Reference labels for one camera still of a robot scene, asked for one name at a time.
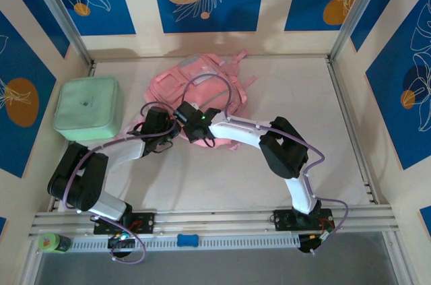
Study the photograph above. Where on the pink backpack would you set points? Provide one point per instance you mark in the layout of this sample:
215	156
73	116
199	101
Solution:
208	89

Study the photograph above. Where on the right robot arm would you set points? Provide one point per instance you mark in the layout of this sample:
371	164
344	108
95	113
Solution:
283	147

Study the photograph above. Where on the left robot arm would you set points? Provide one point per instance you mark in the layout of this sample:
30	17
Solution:
81	180

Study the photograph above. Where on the mint green storage case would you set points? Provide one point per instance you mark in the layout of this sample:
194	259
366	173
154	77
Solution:
84	110

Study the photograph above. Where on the blue bone-shaped clip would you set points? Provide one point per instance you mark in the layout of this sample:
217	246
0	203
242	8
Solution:
188	240

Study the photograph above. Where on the green tape roll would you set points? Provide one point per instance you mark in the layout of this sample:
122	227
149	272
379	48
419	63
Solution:
50	243

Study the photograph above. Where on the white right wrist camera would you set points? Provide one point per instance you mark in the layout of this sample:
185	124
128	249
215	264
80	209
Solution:
194	105

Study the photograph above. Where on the aluminium cross rail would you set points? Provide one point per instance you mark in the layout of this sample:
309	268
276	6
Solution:
215	221

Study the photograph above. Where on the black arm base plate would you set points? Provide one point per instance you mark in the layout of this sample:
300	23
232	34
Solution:
144	222
283	220

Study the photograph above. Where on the aluminium frame post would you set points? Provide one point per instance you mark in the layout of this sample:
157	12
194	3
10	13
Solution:
60	15
357	12

